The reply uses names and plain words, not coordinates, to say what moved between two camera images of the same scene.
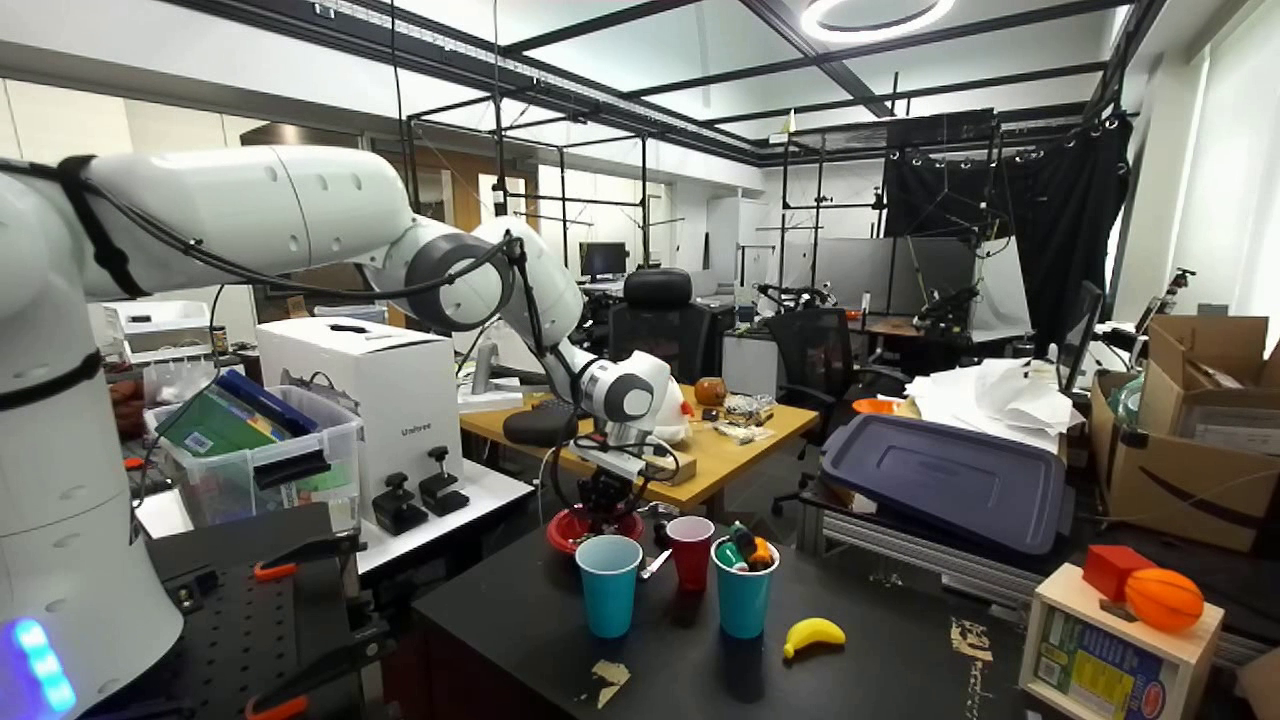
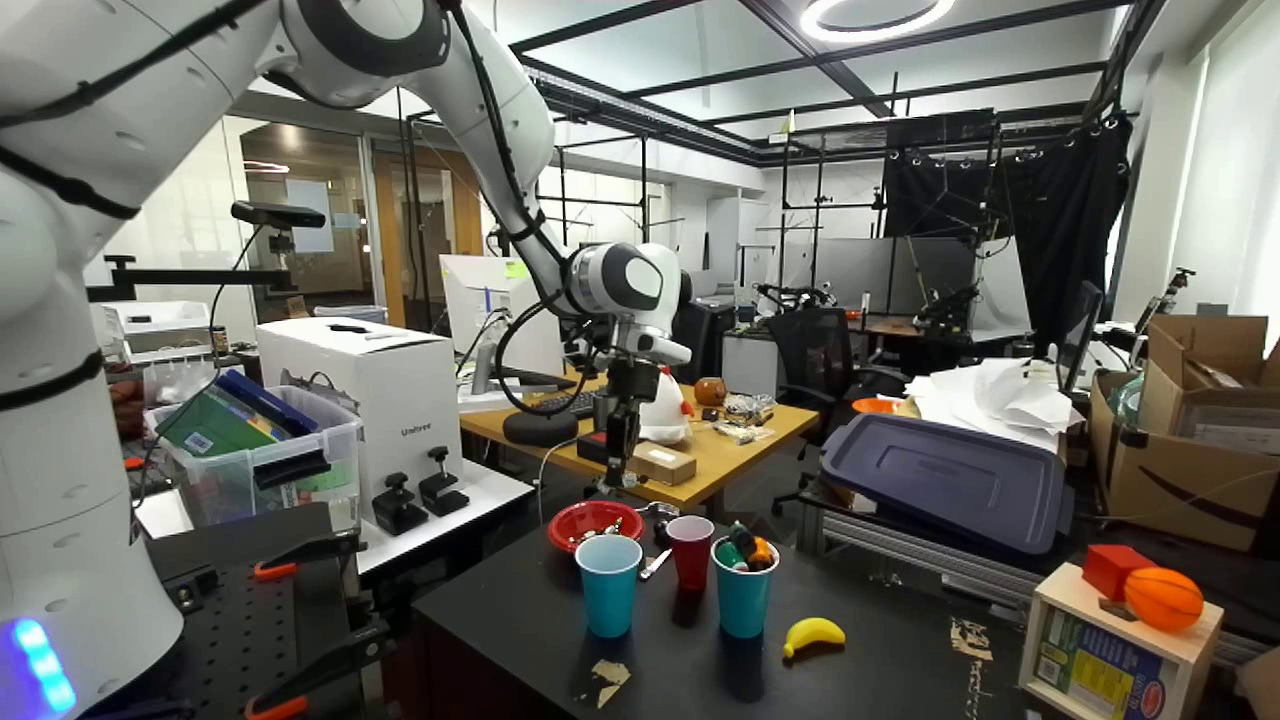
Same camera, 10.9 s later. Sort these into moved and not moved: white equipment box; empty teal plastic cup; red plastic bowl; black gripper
Moved: black gripper
Not moved: white equipment box; empty teal plastic cup; red plastic bowl
